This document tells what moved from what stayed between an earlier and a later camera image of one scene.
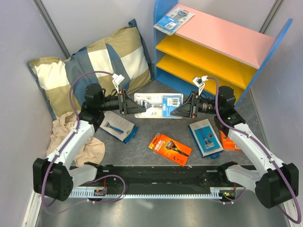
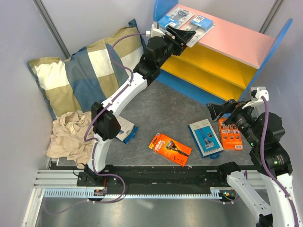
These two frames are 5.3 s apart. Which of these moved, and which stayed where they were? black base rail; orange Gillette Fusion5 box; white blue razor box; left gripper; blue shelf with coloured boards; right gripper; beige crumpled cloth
Moved: right gripper; left gripper
Stayed: beige crumpled cloth; white blue razor box; blue shelf with coloured boards; black base rail; orange Gillette Fusion5 box
